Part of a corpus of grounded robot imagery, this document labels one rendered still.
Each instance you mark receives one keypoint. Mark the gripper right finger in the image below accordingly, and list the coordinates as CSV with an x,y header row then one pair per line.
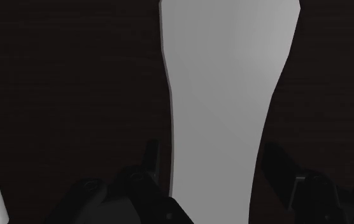
x,y
313,198

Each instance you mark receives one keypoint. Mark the pale grey tapered flat object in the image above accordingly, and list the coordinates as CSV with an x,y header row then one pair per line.
x,y
223,93

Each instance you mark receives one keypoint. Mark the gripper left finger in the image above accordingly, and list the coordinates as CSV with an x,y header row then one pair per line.
x,y
133,192

